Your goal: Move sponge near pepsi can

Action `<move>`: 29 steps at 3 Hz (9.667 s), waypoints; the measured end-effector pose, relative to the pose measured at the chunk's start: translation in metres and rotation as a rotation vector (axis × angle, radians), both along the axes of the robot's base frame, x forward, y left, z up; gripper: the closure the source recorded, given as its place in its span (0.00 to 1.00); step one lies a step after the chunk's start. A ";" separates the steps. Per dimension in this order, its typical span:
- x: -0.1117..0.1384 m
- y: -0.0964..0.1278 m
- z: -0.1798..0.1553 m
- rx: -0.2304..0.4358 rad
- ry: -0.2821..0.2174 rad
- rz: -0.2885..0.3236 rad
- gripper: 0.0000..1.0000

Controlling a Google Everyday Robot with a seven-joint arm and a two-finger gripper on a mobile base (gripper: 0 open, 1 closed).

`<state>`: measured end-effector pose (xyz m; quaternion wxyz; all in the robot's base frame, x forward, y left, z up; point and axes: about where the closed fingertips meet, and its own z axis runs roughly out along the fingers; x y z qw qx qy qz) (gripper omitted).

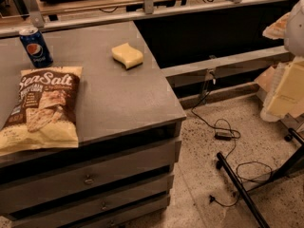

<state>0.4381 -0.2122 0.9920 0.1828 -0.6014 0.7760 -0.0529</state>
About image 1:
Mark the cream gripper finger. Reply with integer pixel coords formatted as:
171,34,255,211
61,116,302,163
260,56,304,122
262,12,290,40

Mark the yellow wavy sponge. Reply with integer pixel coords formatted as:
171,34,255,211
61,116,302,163
111,43,143,69

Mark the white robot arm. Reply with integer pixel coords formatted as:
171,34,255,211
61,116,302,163
260,0,304,122

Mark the blue pepsi can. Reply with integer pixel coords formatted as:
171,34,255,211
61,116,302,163
19,27,53,68

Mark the cardboard box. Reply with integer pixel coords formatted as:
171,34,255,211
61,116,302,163
255,66,276,102

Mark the black metal stand leg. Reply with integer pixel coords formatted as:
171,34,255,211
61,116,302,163
217,128,304,228

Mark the black power adapter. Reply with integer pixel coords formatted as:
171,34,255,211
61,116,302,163
215,132,232,141

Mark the grey drawer cabinet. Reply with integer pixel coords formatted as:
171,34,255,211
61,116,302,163
0,20,187,228

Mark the sea salt chips bag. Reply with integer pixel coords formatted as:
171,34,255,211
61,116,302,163
0,66,83,155

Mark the black cable on floor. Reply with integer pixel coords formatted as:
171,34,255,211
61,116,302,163
190,76,274,208

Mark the metal rail frame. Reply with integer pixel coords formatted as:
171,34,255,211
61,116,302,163
0,0,304,88

